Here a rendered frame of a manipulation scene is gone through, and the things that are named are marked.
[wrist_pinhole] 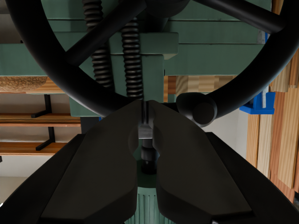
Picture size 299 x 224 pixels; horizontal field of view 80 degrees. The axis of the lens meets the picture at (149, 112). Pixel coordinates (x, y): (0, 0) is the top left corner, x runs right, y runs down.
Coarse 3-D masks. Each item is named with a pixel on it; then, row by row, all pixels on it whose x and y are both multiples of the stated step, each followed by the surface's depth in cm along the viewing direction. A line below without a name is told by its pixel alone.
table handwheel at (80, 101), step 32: (32, 0) 16; (128, 0) 16; (160, 0) 15; (224, 0) 16; (288, 0) 17; (32, 32) 16; (96, 32) 16; (288, 32) 17; (64, 64) 16; (256, 64) 18; (96, 96) 17; (224, 96) 18
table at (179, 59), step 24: (0, 48) 33; (24, 48) 33; (120, 48) 25; (144, 48) 25; (168, 48) 25; (192, 48) 34; (216, 48) 35; (240, 48) 35; (0, 72) 34; (24, 72) 34; (168, 72) 35; (192, 72) 35; (216, 72) 36; (240, 72) 36
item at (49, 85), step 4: (48, 80) 50; (44, 84) 50; (48, 84) 50; (52, 84) 50; (40, 88) 50; (44, 88) 50; (48, 88) 50; (52, 88) 50; (56, 88) 50; (60, 88) 50
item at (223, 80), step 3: (219, 78) 41; (222, 78) 40; (225, 78) 39; (228, 78) 39; (231, 78) 38; (219, 81) 41; (222, 81) 40; (225, 81) 39; (228, 81) 39; (219, 84) 41; (222, 84) 40; (219, 87) 41
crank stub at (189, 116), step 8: (184, 96) 14; (192, 96) 13; (200, 96) 12; (208, 96) 12; (184, 104) 13; (192, 104) 12; (200, 104) 12; (208, 104) 12; (184, 112) 13; (192, 112) 12; (200, 112) 12; (208, 112) 12; (216, 112) 13; (192, 120) 12; (200, 120) 12; (208, 120) 12
